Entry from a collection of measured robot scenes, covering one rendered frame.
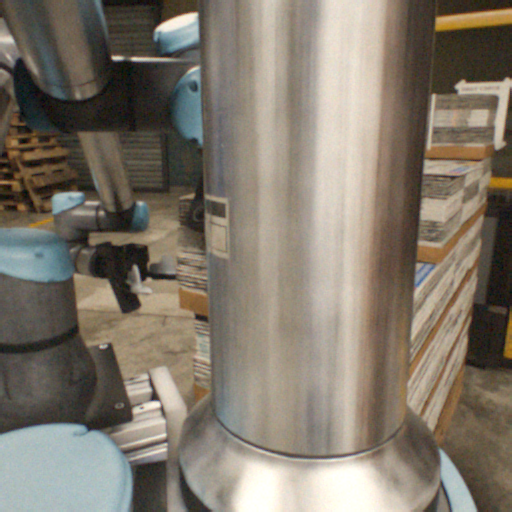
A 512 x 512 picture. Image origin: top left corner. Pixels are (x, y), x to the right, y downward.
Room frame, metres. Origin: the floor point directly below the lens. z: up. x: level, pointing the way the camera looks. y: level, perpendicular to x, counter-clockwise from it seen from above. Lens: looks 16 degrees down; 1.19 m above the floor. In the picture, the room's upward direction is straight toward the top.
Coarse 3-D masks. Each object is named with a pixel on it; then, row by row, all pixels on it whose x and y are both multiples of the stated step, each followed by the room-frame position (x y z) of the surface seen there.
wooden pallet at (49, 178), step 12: (24, 156) 6.22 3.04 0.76; (36, 156) 6.49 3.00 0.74; (48, 156) 6.77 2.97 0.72; (60, 156) 7.27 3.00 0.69; (24, 168) 6.28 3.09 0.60; (36, 168) 6.58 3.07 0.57; (48, 168) 6.82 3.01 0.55; (60, 168) 7.18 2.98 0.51; (24, 180) 6.21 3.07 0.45; (36, 180) 6.25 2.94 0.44; (48, 180) 6.52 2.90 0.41; (60, 180) 6.82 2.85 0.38; (72, 180) 7.33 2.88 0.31; (36, 192) 6.30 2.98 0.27; (48, 192) 6.61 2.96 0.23; (60, 192) 6.91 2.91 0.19; (72, 192) 7.23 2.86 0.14; (84, 192) 7.34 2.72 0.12; (36, 204) 6.20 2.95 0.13; (48, 204) 6.28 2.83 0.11
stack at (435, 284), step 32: (448, 256) 1.28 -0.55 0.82; (416, 288) 0.99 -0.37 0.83; (448, 288) 1.34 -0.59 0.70; (416, 320) 1.01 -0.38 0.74; (448, 320) 1.35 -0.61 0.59; (416, 352) 1.00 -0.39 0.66; (448, 352) 1.43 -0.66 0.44; (416, 384) 1.02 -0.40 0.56; (448, 384) 1.51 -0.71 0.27; (448, 416) 1.62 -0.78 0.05
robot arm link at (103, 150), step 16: (96, 144) 0.93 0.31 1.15; (112, 144) 0.95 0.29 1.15; (96, 160) 0.95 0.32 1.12; (112, 160) 0.96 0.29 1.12; (96, 176) 0.98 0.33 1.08; (112, 176) 0.98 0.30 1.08; (128, 176) 1.02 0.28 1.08; (112, 192) 1.00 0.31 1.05; (128, 192) 1.02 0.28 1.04; (112, 208) 1.02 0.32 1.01; (128, 208) 1.04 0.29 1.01; (144, 208) 1.07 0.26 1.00; (112, 224) 1.05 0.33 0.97; (128, 224) 1.05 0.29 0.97; (144, 224) 1.06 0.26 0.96
